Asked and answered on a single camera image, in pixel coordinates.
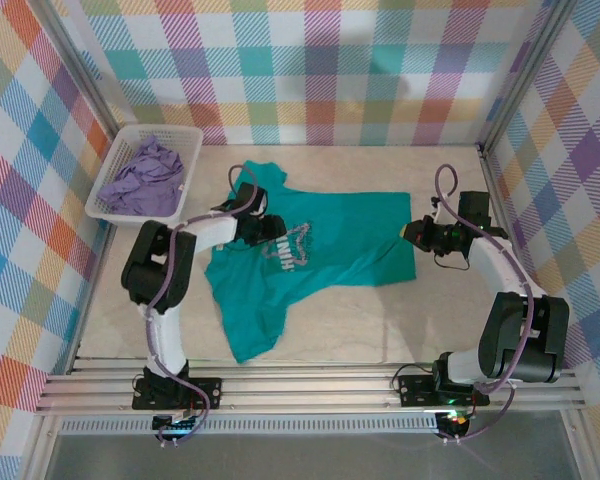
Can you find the aluminium corner post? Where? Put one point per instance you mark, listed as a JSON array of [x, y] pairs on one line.
[[87, 75], [526, 75]]

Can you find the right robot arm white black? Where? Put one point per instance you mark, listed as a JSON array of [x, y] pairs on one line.
[[525, 340]]

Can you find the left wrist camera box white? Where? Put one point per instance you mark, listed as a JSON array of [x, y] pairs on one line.
[[261, 205]]

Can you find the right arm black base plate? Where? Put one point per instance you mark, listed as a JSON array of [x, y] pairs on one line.
[[415, 390]]

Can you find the teal t-shirt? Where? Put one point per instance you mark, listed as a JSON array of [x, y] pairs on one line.
[[340, 240]]

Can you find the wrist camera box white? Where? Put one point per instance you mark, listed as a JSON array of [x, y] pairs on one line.
[[442, 214], [261, 205]]

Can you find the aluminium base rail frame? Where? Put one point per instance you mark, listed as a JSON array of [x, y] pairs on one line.
[[305, 395]]

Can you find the purple t-shirt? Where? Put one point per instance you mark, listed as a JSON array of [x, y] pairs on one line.
[[140, 180]]

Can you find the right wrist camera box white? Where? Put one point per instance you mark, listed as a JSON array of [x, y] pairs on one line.
[[442, 214]]

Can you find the aluminium side rail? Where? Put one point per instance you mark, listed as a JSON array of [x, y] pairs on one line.
[[499, 185]]

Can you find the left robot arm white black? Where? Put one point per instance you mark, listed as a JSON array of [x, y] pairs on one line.
[[160, 270]]

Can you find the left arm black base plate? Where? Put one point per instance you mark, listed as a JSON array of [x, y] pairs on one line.
[[207, 390]]

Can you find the white plastic basket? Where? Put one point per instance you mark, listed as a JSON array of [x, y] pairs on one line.
[[130, 132]]

